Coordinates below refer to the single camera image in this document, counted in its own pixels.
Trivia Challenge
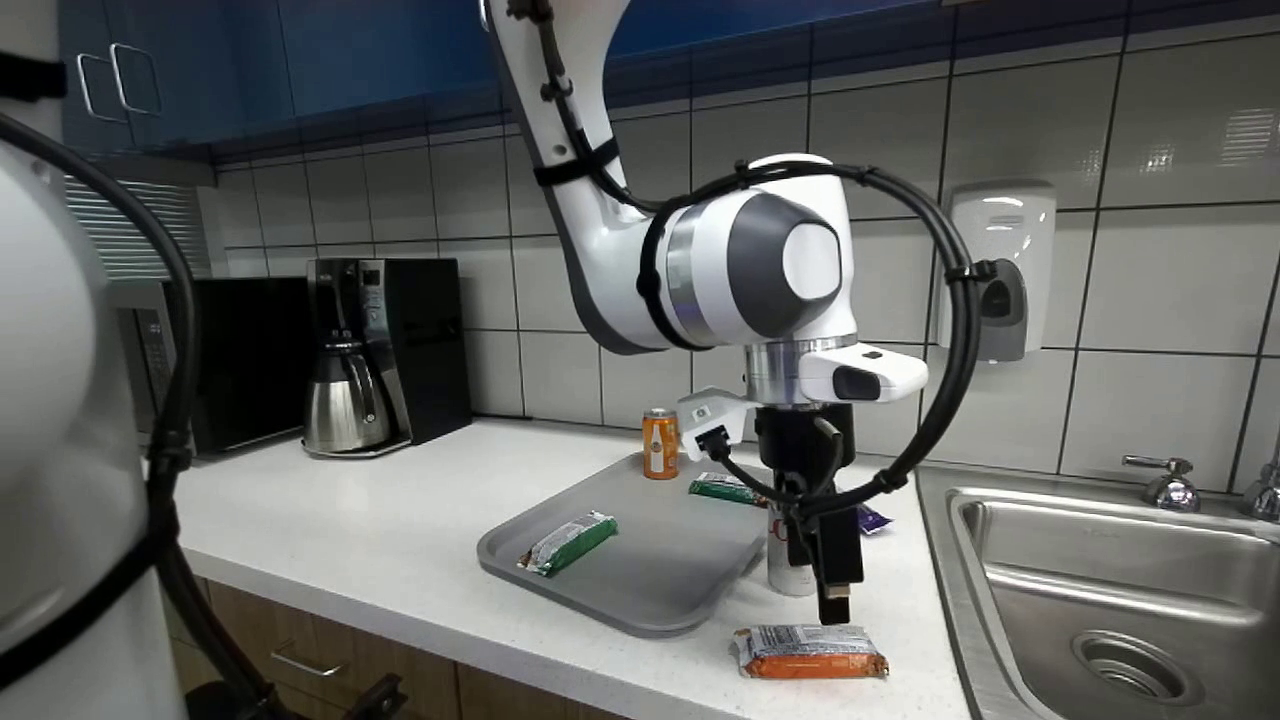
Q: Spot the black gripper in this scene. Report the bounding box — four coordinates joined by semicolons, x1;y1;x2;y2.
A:
757;404;864;622

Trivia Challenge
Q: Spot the purple snack bar packet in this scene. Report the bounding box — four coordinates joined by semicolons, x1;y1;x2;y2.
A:
855;506;893;535

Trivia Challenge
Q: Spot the orange snack bar packet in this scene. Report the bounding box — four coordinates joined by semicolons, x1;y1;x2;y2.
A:
733;622;889;681

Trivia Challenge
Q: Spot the green snack bar packet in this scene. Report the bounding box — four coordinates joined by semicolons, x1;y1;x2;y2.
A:
520;510;614;574

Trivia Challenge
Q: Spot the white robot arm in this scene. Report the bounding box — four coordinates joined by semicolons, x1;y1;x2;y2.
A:
479;0;889;622

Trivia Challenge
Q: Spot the grey plastic tray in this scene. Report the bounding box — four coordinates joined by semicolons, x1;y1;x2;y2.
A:
475;456;767;635

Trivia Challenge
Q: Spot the silver diet coke can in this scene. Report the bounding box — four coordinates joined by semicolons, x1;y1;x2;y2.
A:
767;510;812;597

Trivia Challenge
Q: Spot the green packet near orange can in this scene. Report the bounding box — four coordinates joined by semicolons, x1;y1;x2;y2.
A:
688;476;767;506

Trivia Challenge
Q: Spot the orange soda can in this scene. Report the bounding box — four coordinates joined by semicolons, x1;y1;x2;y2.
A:
638;406;681;479

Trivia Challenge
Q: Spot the stainless steel sink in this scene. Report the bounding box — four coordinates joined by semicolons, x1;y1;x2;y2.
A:
915;470;1280;720

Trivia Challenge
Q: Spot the chrome faucet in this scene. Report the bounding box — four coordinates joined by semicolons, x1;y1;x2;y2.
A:
1126;456;1201;510

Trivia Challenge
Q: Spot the white soap dispenser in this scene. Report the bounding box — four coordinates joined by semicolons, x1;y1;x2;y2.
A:
950;185;1056;362

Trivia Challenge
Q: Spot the black coffee maker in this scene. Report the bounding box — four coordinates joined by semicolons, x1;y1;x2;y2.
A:
315;258;471;456

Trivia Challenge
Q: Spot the steel coffee carafe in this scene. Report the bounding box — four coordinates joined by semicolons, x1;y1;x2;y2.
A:
303;341;394;456

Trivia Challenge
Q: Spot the wooden cabinet drawer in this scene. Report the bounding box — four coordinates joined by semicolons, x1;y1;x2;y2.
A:
204;582;459;720

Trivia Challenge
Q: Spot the black microwave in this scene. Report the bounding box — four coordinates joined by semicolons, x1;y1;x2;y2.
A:
113;271;323;458

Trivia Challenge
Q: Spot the blue upper cabinet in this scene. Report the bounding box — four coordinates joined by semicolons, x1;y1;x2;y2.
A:
37;0;1280;165

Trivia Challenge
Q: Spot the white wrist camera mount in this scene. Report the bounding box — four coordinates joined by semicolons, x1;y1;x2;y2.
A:
677;341;928;458

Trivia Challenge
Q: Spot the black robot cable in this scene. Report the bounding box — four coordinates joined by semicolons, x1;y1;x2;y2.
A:
505;0;999;515

